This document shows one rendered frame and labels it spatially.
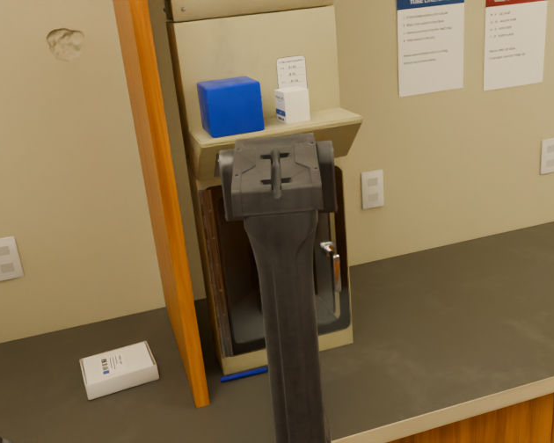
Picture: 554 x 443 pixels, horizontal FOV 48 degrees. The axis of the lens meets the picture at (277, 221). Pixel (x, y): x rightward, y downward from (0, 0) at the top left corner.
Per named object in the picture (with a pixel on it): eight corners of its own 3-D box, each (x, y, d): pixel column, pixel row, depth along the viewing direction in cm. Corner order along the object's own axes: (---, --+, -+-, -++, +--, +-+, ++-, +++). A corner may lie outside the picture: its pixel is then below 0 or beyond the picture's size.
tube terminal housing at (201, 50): (202, 324, 165) (156, 19, 138) (317, 298, 173) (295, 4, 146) (222, 375, 143) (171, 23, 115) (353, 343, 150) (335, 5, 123)
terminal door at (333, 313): (224, 357, 141) (200, 188, 127) (350, 326, 148) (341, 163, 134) (225, 359, 140) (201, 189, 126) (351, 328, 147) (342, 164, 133)
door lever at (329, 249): (335, 282, 142) (324, 284, 141) (333, 243, 139) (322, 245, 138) (345, 292, 137) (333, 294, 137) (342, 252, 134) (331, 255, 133)
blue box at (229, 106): (201, 128, 122) (195, 82, 119) (251, 120, 125) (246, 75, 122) (212, 138, 113) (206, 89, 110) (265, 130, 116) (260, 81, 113)
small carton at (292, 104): (276, 119, 123) (273, 89, 121) (300, 116, 125) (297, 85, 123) (286, 124, 119) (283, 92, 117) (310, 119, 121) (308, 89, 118)
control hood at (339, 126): (194, 178, 126) (187, 130, 122) (344, 153, 134) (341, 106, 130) (205, 194, 115) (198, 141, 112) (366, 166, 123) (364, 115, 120)
